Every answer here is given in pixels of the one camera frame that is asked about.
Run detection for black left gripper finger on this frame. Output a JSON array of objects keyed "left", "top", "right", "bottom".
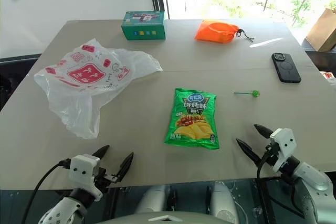
[
  {"left": 117, "top": 152, "right": 134, "bottom": 183},
  {"left": 91, "top": 144, "right": 110, "bottom": 160}
]

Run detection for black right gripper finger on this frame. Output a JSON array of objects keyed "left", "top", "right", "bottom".
[
  {"left": 253, "top": 124, "right": 274, "bottom": 139},
  {"left": 235, "top": 137, "right": 263, "bottom": 168}
]

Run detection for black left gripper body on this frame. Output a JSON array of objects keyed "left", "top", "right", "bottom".
[{"left": 93, "top": 158, "right": 119, "bottom": 193}]

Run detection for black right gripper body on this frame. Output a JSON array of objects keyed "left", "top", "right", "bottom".
[{"left": 261, "top": 137, "right": 279, "bottom": 167}]

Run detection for green lollipop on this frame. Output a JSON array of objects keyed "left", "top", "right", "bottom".
[{"left": 234, "top": 90, "right": 260, "bottom": 99}]

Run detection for green potato chips bag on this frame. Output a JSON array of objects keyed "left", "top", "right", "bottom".
[{"left": 164, "top": 87, "right": 220, "bottom": 150}]

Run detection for grey silver robot torso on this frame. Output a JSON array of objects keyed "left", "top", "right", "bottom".
[{"left": 94, "top": 182, "right": 240, "bottom": 224}]

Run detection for black smartphone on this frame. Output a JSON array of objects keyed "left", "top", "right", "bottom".
[{"left": 271, "top": 52, "right": 302, "bottom": 83}]

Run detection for white red-printed plastic bag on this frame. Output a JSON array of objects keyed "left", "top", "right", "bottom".
[{"left": 33, "top": 38, "right": 164, "bottom": 140}]

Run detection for red white package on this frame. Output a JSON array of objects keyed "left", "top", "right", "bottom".
[{"left": 319, "top": 71, "right": 336, "bottom": 86}]

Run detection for dark side cabinet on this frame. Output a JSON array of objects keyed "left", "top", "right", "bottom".
[{"left": 304, "top": 38, "right": 336, "bottom": 74}]

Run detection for brown paper bag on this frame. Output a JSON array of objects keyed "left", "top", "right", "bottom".
[{"left": 305, "top": 7, "right": 336, "bottom": 52}]

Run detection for dark low furniture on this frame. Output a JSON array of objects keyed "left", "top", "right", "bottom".
[{"left": 0, "top": 54, "right": 42, "bottom": 111}]

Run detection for green cardboard box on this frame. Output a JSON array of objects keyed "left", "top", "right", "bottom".
[{"left": 121, "top": 10, "right": 166, "bottom": 41}]

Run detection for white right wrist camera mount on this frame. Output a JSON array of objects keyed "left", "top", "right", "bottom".
[{"left": 269, "top": 127, "right": 298, "bottom": 174}]

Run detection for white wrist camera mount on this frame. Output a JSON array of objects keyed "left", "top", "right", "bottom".
[
  {"left": 269, "top": 127, "right": 298, "bottom": 174},
  {"left": 68, "top": 154, "right": 101, "bottom": 200}
]

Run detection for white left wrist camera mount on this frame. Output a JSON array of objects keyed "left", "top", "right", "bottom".
[{"left": 68, "top": 154, "right": 101, "bottom": 200}]

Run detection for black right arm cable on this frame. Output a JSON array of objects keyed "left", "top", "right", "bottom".
[{"left": 256, "top": 144, "right": 305, "bottom": 214}]

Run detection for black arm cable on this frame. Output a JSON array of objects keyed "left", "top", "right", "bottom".
[
  {"left": 256, "top": 144, "right": 305, "bottom": 214},
  {"left": 20, "top": 158, "right": 71, "bottom": 224}
]

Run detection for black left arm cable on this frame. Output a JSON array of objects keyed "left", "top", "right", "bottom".
[{"left": 20, "top": 158, "right": 71, "bottom": 224}]

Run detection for orange drawstring pouch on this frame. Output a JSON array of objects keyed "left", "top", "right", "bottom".
[{"left": 194, "top": 19, "right": 255, "bottom": 44}]

